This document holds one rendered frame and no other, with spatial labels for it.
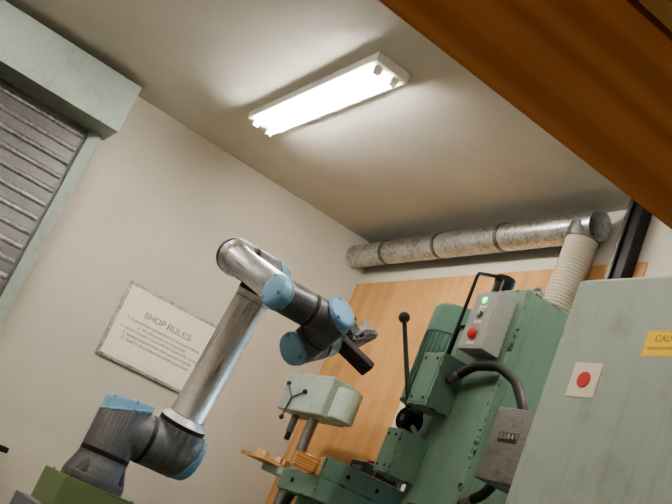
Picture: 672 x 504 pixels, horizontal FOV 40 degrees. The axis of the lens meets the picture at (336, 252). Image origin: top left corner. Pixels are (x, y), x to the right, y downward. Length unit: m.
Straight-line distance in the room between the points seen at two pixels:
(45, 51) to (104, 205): 0.92
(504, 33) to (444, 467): 1.91
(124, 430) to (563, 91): 2.35
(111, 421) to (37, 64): 2.83
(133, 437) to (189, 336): 2.83
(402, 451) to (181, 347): 3.32
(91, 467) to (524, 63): 2.36
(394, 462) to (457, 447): 0.17
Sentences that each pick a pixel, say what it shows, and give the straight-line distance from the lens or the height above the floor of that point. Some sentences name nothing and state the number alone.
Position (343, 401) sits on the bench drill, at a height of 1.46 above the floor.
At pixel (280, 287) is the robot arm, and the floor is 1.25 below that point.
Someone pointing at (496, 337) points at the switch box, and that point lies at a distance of 2.38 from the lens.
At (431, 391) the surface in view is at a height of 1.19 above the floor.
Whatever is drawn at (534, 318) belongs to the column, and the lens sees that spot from 2.42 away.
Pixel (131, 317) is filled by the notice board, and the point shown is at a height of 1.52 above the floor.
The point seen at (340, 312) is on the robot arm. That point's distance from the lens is 2.32.
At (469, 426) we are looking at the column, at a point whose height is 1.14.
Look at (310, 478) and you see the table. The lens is 2.53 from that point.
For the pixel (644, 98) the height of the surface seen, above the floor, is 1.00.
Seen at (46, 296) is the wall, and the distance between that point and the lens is 5.37.
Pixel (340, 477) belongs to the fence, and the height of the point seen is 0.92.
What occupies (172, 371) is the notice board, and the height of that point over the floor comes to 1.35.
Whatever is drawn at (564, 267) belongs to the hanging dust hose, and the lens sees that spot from 4.39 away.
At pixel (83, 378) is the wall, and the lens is 5.43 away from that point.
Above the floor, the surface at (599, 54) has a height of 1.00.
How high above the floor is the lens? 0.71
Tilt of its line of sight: 17 degrees up
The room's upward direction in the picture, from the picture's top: 23 degrees clockwise
